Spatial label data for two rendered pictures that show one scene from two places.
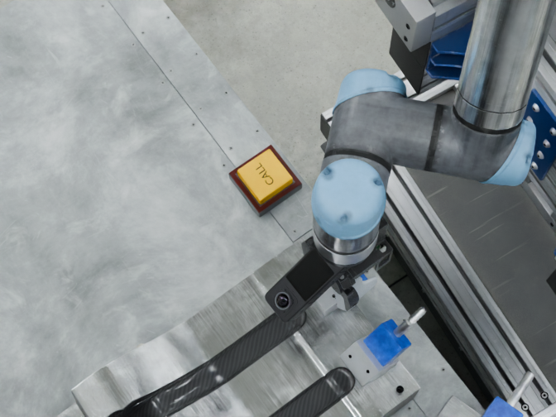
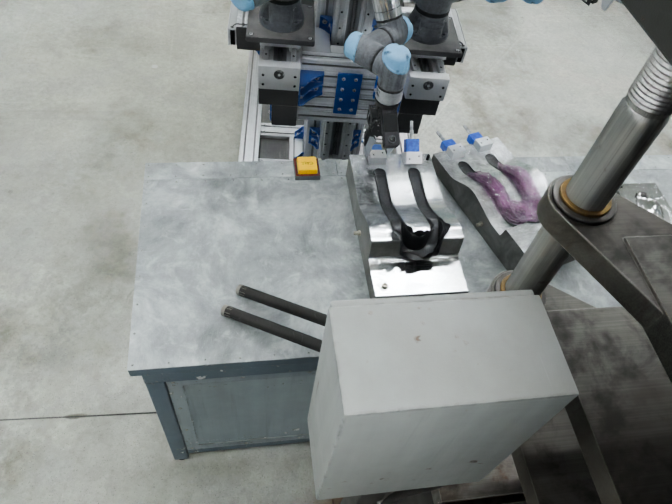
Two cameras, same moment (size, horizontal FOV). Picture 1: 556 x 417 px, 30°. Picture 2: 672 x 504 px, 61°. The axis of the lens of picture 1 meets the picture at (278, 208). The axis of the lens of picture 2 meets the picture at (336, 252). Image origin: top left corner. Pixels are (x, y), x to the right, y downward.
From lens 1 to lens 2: 1.24 m
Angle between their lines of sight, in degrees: 36
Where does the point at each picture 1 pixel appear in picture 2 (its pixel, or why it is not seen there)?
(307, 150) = not seen: hidden behind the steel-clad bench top
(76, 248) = (288, 243)
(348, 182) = (395, 49)
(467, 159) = (400, 33)
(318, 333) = (391, 169)
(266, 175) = (308, 163)
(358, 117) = (368, 42)
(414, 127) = (381, 34)
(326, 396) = (416, 180)
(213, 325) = (366, 197)
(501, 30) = not seen: outside the picture
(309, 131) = not seen: hidden behind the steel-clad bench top
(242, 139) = (281, 169)
